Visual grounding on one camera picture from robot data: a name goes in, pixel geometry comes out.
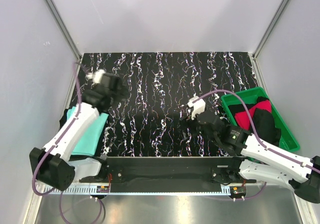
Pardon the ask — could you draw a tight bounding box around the turquoise t shirt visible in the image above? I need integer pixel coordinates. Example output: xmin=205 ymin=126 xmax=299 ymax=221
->
xmin=71 ymin=113 xmax=109 ymax=157

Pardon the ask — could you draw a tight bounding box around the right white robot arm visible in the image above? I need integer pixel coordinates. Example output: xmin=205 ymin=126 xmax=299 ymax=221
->
xmin=179 ymin=111 xmax=320 ymax=204

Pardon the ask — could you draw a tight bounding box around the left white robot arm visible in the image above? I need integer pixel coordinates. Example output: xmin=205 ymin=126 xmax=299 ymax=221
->
xmin=29 ymin=82 xmax=128 ymax=196

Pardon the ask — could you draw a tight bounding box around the red t shirt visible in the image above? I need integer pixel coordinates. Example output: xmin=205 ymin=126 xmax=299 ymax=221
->
xmin=234 ymin=100 xmax=272 ymax=131

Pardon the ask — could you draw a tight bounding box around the folded black t shirt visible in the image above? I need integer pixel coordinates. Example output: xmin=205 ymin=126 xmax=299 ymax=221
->
xmin=59 ymin=106 xmax=76 ymax=129

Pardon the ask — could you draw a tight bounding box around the black t shirt in bin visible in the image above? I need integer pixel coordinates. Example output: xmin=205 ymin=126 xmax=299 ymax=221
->
xmin=228 ymin=96 xmax=281 ymax=147

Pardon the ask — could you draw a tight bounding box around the green plastic bin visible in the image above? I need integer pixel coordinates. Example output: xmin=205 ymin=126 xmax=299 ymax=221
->
xmin=221 ymin=87 xmax=300 ymax=152

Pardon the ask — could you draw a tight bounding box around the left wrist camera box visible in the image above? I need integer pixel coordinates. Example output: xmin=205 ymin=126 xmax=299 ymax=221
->
xmin=85 ymin=69 xmax=123 ymax=91

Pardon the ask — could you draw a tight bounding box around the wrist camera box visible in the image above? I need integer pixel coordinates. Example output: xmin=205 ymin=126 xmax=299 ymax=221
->
xmin=187 ymin=96 xmax=206 ymax=120
xmin=85 ymin=69 xmax=123 ymax=91

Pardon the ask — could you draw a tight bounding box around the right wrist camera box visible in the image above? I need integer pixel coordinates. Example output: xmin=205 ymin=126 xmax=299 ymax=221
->
xmin=187 ymin=96 xmax=206 ymax=120

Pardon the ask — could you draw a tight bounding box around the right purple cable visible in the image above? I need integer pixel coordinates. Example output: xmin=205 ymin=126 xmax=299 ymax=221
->
xmin=192 ymin=89 xmax=316 ymax=201

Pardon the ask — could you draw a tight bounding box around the purple cable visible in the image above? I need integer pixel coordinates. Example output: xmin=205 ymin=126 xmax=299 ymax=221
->
xmin=32 ymin=61 xmax=108 ymax=224
xmin=192 ymin=89 xmax=316 ymax=201

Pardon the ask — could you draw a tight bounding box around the left aluminium corner post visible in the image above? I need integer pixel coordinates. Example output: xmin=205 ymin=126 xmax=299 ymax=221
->
xmin=44 ymin=0 xmax=82 ymax=61

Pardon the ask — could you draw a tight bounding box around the aluminium corner post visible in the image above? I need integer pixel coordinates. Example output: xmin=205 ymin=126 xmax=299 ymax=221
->
xmin=252 ymin=0 xmax=291 ymax=60
xmin=44 ymin=0 xmax=82 ymax=61

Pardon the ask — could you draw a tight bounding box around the aluminium frame rail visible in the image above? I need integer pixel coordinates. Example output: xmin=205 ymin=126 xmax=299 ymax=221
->
xmin=32 ymin=165 xmax=306 ymax=197

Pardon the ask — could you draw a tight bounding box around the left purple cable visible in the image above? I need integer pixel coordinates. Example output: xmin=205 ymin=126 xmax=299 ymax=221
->
xmin=32 ymin=61 xmax=108 ymax=224

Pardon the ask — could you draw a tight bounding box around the right aluminium corner post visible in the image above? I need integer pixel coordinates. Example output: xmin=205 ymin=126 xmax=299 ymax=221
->
xmin=252 ymin=0 xmax=291 ymax=60

